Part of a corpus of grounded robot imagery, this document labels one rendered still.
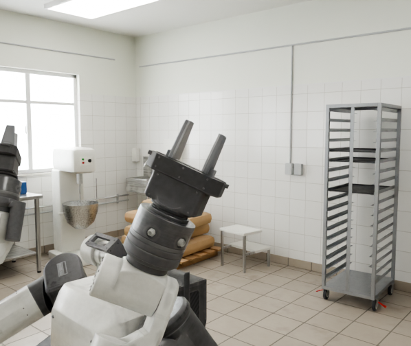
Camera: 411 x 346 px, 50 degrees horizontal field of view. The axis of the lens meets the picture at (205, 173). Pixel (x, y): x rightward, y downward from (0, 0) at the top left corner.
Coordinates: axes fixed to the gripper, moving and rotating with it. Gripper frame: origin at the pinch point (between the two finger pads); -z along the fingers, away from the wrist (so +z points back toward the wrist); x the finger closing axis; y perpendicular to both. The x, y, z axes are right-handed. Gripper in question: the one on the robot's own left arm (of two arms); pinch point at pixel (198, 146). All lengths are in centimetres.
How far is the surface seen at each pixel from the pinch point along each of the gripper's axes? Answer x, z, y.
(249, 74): 110, -97, 471
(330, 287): -67, 75, 365
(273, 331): -34, 115, 296
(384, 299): -118, 68, 388
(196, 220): 93, 90, 454
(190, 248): 84, 122, 443
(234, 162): 87, 8, 494
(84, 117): 305, 35, 488
